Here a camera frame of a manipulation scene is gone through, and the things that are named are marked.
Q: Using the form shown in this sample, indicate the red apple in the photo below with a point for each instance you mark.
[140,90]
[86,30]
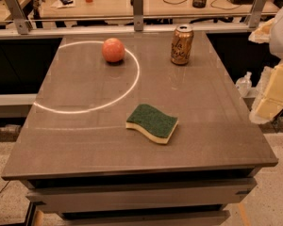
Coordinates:
[113,50]

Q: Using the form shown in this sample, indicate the upper grey table drawer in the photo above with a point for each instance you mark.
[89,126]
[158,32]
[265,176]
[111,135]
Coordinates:
[141,196]

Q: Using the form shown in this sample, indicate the clear plastic bottle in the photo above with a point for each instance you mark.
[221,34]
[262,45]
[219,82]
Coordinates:
[244,84]

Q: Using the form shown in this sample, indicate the gold soda can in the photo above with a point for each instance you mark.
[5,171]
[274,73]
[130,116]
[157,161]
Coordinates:
[181,44]

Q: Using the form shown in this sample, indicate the right grey metal bracket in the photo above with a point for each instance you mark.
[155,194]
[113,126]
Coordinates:
[253,19]

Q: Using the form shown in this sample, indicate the grey metal bracket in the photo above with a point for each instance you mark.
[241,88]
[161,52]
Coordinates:
[137,14]
[253,19]
[23,26]

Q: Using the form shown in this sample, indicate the left grey metal bracket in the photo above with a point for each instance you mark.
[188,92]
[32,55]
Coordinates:
[23,26]

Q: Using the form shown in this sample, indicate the grey table drawer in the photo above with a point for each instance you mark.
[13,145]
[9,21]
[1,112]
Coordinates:
[141,196]
[209,218]

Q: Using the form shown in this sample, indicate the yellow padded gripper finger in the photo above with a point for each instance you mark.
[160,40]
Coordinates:
[263,33]
[269,100]

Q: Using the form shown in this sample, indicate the green and yellow sponge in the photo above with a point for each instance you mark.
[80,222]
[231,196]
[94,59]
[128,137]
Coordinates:
[152,123]

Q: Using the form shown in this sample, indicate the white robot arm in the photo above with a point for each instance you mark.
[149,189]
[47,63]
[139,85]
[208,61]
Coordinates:
[276,40]

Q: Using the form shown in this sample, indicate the black mesh pen cup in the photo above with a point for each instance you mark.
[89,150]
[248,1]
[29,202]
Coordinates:
[199,3]

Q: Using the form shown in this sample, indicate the lower grey table drawer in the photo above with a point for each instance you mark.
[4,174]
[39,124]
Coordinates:
[209,218]

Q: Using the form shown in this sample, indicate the middle grey metal bracket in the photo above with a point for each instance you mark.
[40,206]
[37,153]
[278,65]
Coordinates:
[137,14]

